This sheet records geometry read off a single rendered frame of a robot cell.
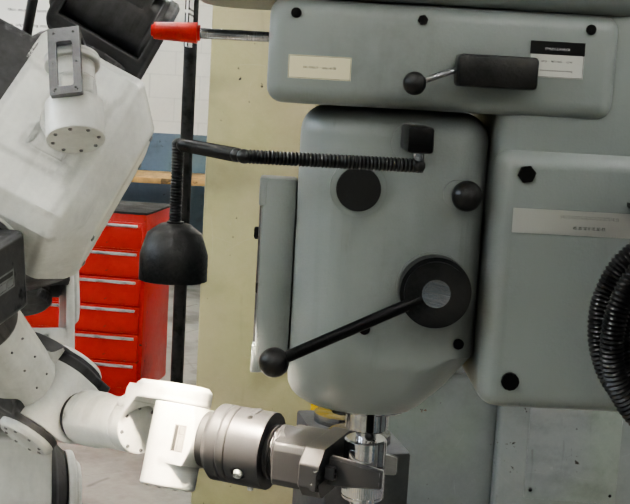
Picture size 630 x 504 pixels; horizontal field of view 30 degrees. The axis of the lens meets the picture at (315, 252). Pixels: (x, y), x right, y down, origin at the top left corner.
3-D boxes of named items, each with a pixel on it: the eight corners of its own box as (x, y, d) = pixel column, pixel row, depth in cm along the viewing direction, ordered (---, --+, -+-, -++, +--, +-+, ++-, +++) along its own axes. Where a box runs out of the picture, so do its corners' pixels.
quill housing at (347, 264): (283, 423, 119) (301, 103, 114) (287, 374, 139) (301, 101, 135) (472, 433, 119) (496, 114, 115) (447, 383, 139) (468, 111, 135)
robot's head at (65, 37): (53, 129, 137) (37, 96, 130) (50, 66, 140) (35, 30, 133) (107, 123, 137) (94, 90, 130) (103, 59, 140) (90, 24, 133)
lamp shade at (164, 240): (129, 274, 126) (131, 217, 125) (192, 273, 129) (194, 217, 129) (151, 286, 120) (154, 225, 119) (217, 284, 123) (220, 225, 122)
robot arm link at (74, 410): (128, 473, 145) (50, 455, 160) (172, 405, 150) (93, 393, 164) (69, 424, 140) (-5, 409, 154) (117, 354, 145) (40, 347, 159)
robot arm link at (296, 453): (320, 437, 125) (217, 419, 129) (314, 524, 126) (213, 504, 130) (358, 410, 136) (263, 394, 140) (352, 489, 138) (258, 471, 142)
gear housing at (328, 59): (265, 101, 112) (270, -6, 111) (272, 99, 136) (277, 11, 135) (614, 121, 113) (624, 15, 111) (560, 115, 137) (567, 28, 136)
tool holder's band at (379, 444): (338, 448, 128) (338, 439, 128) (351, 437, 133) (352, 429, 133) (379, 455, 127) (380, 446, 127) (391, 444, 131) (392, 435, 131)
